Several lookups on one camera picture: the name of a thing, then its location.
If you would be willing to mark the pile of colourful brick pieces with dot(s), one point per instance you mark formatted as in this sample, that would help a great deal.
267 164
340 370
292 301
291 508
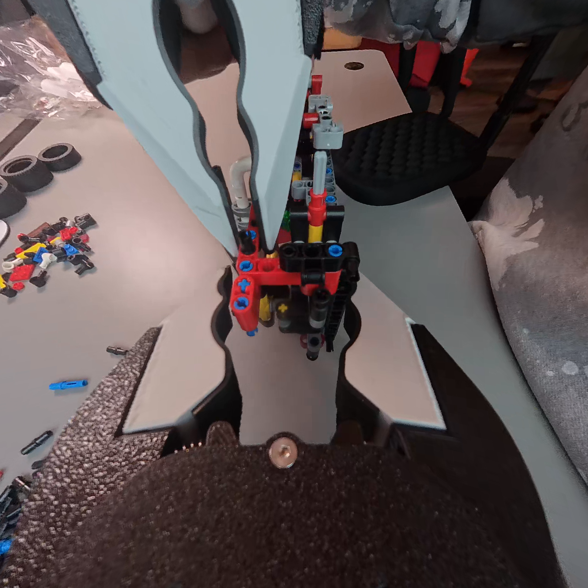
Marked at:
46 257

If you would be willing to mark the white round piece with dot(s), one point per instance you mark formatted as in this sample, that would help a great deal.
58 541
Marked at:
3 231

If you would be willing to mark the long black brick pin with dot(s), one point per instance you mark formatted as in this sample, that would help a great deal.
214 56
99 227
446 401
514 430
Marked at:
36 443

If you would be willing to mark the blue brick pin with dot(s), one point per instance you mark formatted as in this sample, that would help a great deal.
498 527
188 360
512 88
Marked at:
68 384

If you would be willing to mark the black mesh chair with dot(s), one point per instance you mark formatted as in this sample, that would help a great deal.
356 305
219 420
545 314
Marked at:
404 151

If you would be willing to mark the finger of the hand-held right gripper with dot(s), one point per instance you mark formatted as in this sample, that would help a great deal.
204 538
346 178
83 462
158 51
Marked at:
275 92
147 92

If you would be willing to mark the grey mottled pants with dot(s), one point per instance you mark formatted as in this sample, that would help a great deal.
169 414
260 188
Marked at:
537 257

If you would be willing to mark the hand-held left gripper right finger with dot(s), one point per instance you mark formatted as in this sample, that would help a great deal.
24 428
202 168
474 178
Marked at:
395 367

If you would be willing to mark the grey desk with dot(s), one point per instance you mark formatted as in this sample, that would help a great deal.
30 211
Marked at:
413 239

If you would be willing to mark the red plastic object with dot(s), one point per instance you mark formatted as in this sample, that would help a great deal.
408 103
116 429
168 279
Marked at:
425 59

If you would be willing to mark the black rubber toy tire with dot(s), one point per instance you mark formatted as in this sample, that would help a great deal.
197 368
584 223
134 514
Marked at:
9 200
25 172
59 156

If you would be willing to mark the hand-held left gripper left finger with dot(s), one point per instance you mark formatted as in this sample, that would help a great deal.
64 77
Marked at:
183 367

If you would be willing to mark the heap of dark brick pins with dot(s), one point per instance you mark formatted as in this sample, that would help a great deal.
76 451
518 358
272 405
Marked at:
11 514

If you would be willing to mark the clear plastic bag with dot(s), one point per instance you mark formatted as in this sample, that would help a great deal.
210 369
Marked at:
32 69

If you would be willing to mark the grey patterned cloth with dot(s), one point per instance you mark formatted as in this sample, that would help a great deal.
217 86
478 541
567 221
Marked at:
413 18

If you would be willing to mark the toy brick vehicle chassis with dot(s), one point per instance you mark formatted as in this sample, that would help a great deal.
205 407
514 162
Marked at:
317 257

